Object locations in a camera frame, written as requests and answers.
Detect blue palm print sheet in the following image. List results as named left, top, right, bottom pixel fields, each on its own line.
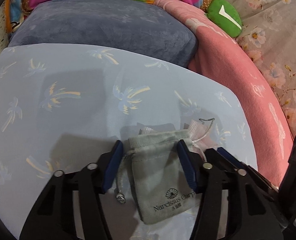
left=0, top=44, right=257, bottom=238

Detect small pink packet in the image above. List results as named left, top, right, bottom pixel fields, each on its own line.
left=137, top=118, right=217, bottom=151

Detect grey-blue velvet pillow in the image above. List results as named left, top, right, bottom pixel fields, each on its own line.
left=9, top=0, right=198, bottom=68

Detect pink towel blanket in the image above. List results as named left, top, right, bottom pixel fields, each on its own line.
left=154, top=0, right=293, bottom=186

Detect grey velvet drawstring pouch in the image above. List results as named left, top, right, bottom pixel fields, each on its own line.
left=116, top=129, right=200, bottom=225

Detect floral grey bedding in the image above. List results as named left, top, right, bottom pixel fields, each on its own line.
left=227, top=0, right=296, bottom=135

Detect green plush toy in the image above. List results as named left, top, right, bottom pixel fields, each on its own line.
left=206, top=0, right=242, bottom=38

